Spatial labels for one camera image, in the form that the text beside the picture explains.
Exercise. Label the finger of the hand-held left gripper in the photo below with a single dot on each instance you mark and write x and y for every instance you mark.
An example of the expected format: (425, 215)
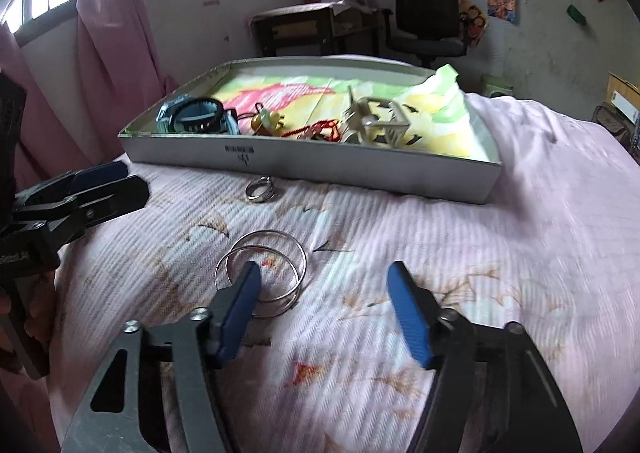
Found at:
(110, 200)
(100, 175)

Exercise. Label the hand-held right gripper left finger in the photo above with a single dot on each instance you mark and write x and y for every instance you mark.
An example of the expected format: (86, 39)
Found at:
(240, 313)

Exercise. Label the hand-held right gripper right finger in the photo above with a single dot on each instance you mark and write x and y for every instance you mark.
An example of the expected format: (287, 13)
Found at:
(412, 318)

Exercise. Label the blue wrist watch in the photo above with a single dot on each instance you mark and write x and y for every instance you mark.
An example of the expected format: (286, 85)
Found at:
(167, 118)

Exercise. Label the shallow grey cardboard box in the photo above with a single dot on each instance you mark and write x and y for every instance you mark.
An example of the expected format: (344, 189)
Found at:
(350, 173)

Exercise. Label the beige hair claw clip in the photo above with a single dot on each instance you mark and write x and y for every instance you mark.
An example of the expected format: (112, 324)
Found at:
(370, 120)

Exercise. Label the person's left hand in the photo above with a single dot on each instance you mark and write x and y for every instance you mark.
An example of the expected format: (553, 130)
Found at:
(42, 303)

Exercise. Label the pink curtain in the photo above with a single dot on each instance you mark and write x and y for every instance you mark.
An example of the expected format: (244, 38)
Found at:
(115, 58)
(35, 133)

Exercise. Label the pink quilted blanket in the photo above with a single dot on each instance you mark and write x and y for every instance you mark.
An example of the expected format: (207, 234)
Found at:
(350, 383)

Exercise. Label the colourful cartoon printed cloth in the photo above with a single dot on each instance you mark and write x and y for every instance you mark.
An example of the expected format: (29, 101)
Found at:
(300, 93)

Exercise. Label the green plastic stool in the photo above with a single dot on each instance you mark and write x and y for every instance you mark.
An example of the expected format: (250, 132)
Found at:
(497, 85)

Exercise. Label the dark wooden desk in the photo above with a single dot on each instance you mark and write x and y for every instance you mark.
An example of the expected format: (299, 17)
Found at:
(295, 23)

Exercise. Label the woven brown basket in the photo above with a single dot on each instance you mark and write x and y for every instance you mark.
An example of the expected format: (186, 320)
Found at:
(612, 123)

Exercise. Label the brown cardboard carton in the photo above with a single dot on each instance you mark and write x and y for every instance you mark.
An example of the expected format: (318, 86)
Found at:
(624, 95)

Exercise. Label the black office chair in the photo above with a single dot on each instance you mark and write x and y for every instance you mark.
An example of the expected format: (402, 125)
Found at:
(427, 8)

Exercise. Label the orange cartoon wall poster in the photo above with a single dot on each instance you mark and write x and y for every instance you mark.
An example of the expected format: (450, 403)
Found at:
(472, 22)

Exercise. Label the green wall holder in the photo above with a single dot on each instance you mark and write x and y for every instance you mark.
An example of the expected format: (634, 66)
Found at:
(576, 14)

